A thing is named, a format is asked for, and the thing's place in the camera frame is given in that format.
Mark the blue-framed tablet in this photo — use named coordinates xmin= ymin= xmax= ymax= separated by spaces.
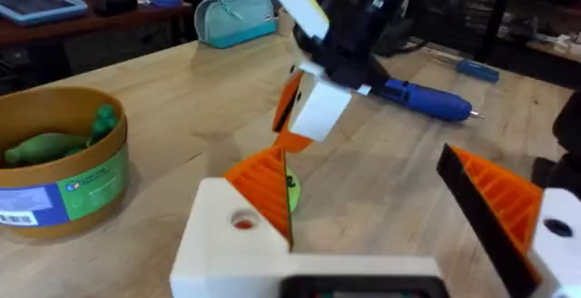
xmin=0 ymin=0 xmax=90 ymax=27

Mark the teal zip bag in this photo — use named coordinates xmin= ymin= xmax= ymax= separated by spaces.
xmin=193 ymin=0 xmax=279 ymax=50

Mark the tan tub with green toys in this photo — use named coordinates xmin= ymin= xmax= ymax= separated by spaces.
xmin=0 ymin=85 xmax=131 ymax=240

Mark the blue-handled hand tool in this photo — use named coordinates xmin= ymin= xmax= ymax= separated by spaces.
xmin=455 ymin=58 xmax=501 ymax=84

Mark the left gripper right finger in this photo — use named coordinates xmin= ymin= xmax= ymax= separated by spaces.
xmin=435 ymin=143 xmax=581 ymax=298

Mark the black small box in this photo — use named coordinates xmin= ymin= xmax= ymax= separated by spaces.
xmin=92 ymin=0 xmax=140 ymax=18

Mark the brown side table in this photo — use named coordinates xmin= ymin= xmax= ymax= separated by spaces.
xmin=0 ymin=1 xmax=194 ymax=94

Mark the black shelf rack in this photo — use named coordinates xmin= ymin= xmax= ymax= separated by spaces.
xmin=408 ymin=0 xmax=519 ymax=64

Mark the blue electric screwdriver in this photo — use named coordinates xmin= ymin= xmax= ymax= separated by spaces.
xmin=375 ymin=77 xmax=485 ymax=124

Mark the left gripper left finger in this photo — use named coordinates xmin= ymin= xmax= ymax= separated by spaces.
xmin=170 ymin=145 xmax=294 ymax=298

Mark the green disc with holes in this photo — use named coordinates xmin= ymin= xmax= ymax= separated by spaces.
xmin=285 ymin=167 xmax=302 ymax=214

